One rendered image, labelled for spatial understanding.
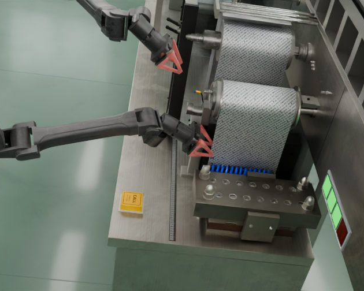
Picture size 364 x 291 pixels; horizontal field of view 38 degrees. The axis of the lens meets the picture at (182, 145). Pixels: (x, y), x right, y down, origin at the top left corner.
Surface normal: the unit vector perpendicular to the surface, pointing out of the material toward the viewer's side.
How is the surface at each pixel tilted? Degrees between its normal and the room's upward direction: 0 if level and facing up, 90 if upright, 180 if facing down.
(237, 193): 0
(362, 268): 90
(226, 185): 0
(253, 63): 92
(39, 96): 0
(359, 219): 90
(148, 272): 90
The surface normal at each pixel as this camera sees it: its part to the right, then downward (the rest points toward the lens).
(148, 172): 0.15, -0.79
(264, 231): 0.00, 0.60
